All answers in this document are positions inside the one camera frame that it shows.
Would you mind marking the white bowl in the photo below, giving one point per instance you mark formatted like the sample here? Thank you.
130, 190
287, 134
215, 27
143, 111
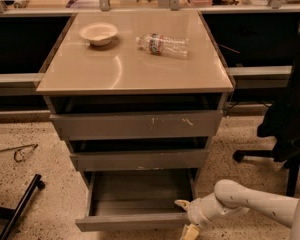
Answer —
98, 34

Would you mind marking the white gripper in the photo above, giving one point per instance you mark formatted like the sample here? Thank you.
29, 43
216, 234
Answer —
197, 211

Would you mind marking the grey top drawer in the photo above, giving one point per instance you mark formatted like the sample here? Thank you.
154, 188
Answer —
139, 125

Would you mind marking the grey drawer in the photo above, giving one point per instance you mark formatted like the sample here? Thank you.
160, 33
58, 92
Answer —
139, 154
137, 200
139, 125

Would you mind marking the grey bottom drawer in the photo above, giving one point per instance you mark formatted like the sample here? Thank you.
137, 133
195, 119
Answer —
137, 200

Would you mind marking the black office chair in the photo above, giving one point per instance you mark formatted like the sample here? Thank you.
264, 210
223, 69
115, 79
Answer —
282, 121

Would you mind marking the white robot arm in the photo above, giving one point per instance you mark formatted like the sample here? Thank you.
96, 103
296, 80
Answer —
229, 197

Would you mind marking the black chair base leg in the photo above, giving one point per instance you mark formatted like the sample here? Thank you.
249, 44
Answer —
11, 216

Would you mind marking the grey drawer cabinet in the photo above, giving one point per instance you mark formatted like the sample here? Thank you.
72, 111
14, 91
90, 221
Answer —
122, 78

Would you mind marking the grey middle drawer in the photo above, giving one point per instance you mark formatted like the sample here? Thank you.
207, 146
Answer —
139, 154

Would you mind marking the clear plastic water bottle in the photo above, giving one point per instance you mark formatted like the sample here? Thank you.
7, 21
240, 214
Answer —
161, 45

